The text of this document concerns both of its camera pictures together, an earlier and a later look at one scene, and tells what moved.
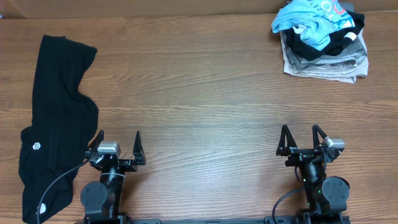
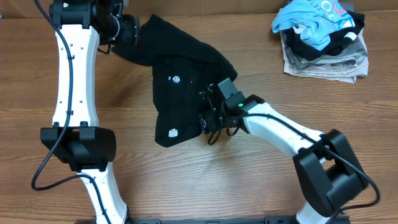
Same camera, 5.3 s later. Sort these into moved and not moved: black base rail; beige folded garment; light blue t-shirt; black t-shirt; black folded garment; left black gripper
Moved: left black gripper; black t-shirt
Not moved: black folded garment; light blue t-shirt; black base rail; beige folded garment
